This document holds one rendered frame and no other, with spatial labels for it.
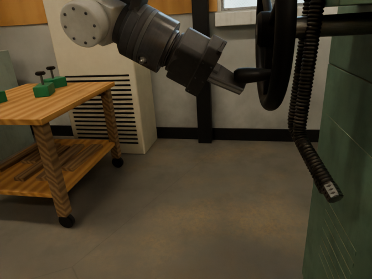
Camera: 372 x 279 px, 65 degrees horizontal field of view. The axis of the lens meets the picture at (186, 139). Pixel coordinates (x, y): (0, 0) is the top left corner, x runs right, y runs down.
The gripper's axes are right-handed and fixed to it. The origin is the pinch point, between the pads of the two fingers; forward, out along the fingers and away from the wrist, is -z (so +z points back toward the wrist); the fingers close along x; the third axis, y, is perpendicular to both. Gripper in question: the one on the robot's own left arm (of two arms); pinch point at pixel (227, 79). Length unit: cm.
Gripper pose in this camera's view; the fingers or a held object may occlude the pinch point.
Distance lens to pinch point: 49.4
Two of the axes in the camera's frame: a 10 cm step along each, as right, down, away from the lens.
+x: 2.7, -3.7, -8.9
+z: -8.9, -4.5, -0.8
